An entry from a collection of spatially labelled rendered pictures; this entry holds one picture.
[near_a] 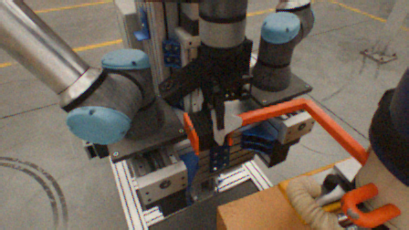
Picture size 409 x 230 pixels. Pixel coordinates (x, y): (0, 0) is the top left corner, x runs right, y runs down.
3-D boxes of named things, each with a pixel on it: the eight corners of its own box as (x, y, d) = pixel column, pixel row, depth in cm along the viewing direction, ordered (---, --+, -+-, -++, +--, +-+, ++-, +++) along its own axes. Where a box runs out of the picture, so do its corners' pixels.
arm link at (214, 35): (209, 26, 35) (191, 8, 41) (209, 56, 38) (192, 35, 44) (256, 19, 37) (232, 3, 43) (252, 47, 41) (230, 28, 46)
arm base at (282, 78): (241, 75, 96) (244, 51, 90) (273, 65, 102) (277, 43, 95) (266, 96, 86) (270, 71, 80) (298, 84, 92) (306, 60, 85)
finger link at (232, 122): (247, 144, 51) (244, 101, 48) (220, 152, 49) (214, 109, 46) (240, 138, 54) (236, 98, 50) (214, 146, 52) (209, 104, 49)
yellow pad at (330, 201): (303, 226, 52) (309, 214, 48) (276, 186, 59) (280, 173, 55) (419, 177, 61) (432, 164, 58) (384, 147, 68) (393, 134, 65)
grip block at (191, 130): (195, 156, 52) (195, 140, 49) (183, 129, 58) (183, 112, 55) (232, 145, 54) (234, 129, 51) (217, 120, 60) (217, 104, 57)
